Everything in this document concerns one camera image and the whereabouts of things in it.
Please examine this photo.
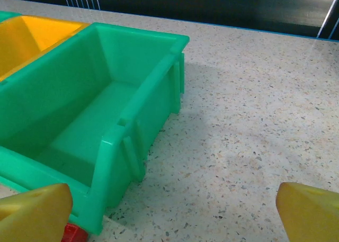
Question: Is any red square lego brick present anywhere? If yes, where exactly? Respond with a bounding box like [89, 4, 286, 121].
[62, 222, 88, 242]

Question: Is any green plastic bin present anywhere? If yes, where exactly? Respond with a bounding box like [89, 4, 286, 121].
[0, 11, 22, 23]
[0, 22, 190, 236]

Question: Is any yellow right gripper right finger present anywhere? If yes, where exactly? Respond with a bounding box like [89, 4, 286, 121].
[275, 182, 339, 242]

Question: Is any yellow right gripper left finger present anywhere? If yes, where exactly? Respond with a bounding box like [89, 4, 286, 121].
[0, 183, 74, 242]

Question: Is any yellow plastic bin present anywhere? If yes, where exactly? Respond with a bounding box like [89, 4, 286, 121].
[0, 15, 91, 83]

